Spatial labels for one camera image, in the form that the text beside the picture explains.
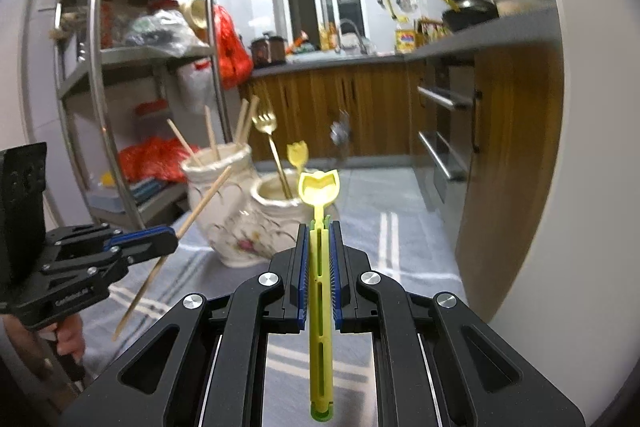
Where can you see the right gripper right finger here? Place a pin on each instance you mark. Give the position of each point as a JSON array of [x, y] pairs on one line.
[[436, 363]]

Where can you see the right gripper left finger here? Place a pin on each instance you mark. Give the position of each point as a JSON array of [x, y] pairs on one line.
[[204, 362]]

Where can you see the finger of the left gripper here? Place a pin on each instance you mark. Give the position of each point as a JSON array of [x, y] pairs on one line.
[[160, 238], [136, 254]]

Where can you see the gold fork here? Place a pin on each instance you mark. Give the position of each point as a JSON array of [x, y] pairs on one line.
[[265, 122]]

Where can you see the steel kitchen faucet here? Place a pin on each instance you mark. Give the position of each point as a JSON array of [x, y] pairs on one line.
[[351, 41]]

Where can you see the person's left hand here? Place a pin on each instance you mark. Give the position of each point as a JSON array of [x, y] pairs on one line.
[[69, 339]]

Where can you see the red plastic bag on shelf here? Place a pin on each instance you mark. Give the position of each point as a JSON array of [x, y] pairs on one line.
[[155, 158]]

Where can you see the cream ceramic double utensil holder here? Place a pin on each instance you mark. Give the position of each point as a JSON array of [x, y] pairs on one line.
[[249, 219]]

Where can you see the steel shelving rack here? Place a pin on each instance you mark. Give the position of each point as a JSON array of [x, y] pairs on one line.
[[102, 68]]

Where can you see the white plastic bag hanging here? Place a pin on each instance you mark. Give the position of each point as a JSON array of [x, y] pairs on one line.
[[196, 86]]

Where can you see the hanging red plastic bag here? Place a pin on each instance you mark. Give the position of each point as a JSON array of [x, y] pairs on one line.
[[234, 63]]

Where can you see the clear plastic bag on shelf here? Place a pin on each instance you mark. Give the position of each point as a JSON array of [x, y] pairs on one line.
[[165, 30]]

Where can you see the electric pressure cooker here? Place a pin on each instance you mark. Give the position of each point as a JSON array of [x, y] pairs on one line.
[[268, 50]]

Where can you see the wooden base cabinets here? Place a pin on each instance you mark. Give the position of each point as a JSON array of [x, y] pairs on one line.
[[515, 138]]

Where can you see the built-in steel oven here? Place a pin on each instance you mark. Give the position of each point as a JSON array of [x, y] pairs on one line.
[[441, 131]]

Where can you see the yellow oil bottle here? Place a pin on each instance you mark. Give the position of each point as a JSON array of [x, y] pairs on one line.
[[405, 36]]

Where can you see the black wok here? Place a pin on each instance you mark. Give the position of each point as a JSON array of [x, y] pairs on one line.
[[467, 13]]

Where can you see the white ceramic pot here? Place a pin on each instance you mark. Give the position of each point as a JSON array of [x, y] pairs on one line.
[[513, 7]]

